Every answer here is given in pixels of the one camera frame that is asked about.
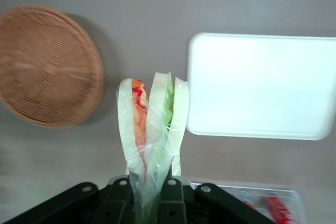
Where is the round wicker basket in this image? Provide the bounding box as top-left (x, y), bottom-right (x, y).
top-left (0, 5), bottom-right (106, 130)

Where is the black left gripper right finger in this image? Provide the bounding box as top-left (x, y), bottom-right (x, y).
top-left (157, 176), bottom-right (188, 224)

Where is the clear acrylic bottle rack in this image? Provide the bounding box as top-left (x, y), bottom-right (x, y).
top-left (188, 176), bottom-right (305, 224)

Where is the cream plastic tray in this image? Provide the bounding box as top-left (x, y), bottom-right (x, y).
top-left (185, 32), bottom-right (336, 141)

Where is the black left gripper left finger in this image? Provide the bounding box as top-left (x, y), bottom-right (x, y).
top-left (96, 175), bottom-right (135, 224)

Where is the plastic-wrapped sandwich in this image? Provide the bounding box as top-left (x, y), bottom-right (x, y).
top-left (116, 70), bottom-right (190, 224)

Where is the red cola bottle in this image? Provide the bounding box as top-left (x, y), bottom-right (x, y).
top-left (264, 193), bottom-right (293, 224)

